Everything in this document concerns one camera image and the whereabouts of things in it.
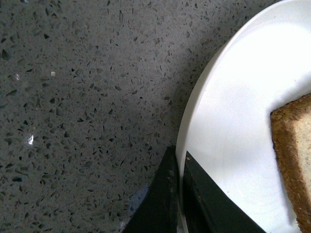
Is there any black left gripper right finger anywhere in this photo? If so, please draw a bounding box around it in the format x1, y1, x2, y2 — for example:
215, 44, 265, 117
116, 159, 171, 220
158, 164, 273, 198
183, 152, 264, 233

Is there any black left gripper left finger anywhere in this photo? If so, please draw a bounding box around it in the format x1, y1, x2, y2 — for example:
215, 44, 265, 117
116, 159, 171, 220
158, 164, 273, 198
123, 146, 179, 233

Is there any white round plate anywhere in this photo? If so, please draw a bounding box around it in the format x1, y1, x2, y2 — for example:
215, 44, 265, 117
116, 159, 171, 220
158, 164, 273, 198
176, 0, 311, 233

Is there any brown bread slice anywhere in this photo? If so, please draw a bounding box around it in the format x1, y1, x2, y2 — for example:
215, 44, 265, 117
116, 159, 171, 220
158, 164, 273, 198
270, 94, 311, 233

